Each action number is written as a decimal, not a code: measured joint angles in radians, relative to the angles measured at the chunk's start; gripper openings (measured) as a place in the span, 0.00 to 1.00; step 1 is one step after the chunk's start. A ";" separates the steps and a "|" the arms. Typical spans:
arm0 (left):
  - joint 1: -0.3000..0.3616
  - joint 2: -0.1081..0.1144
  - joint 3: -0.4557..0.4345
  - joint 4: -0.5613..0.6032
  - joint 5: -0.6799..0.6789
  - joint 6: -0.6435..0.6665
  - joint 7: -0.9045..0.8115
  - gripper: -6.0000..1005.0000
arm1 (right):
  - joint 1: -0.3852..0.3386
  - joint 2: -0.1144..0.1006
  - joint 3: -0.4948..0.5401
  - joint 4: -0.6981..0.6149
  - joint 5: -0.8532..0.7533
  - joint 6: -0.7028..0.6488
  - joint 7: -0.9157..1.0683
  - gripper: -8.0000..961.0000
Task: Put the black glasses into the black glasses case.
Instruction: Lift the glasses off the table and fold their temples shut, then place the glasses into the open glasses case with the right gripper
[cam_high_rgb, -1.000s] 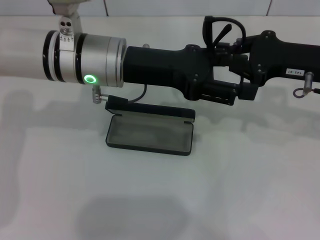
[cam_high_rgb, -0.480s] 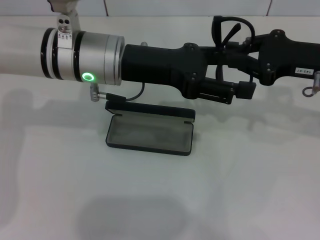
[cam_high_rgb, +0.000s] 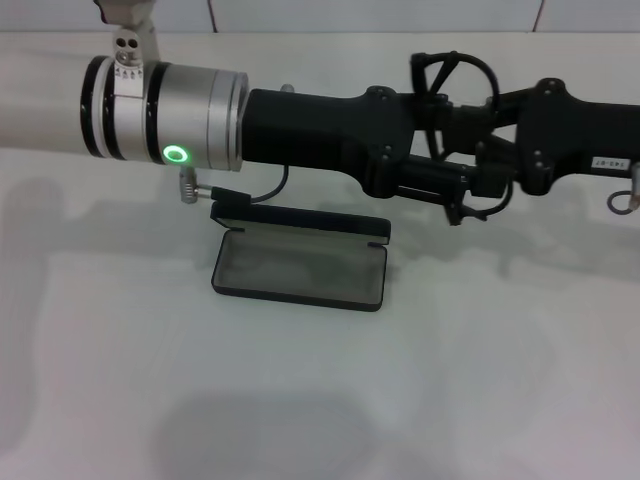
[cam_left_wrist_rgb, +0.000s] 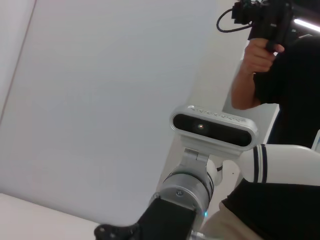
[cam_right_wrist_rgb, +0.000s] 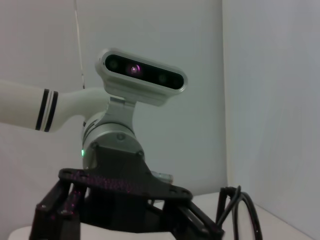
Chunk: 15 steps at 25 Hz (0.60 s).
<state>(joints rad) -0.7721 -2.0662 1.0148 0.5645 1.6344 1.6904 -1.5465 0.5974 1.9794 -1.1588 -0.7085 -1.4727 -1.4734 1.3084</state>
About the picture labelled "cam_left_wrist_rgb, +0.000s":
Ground person's beige trousers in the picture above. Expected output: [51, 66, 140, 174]
[199, 201, 266, 240]

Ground right gripper grey cable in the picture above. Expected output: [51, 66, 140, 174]
[191, 229, 210, 240]

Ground person in black shirt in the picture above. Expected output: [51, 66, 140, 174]
[221, 36, 320, 240]

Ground black handheld controller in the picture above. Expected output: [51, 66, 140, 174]
[231, 0, 301, 55]

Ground silver right camera bracket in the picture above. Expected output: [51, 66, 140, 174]
[183, 147, 210, 171]

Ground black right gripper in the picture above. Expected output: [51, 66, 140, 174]
[94, 194, 196, 240]

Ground person's bare hand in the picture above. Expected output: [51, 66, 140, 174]
[243, 37, 286, 76]

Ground person's bare forearm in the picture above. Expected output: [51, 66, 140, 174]
[231, 58, 263, 111]

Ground ceiling light strip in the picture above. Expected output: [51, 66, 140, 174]
[292, 17, 320, 34]

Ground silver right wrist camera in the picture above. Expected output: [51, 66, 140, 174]
[169, 104, 259, 158]

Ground black controller cable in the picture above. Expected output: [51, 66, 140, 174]
[216, 8, 253, 33]

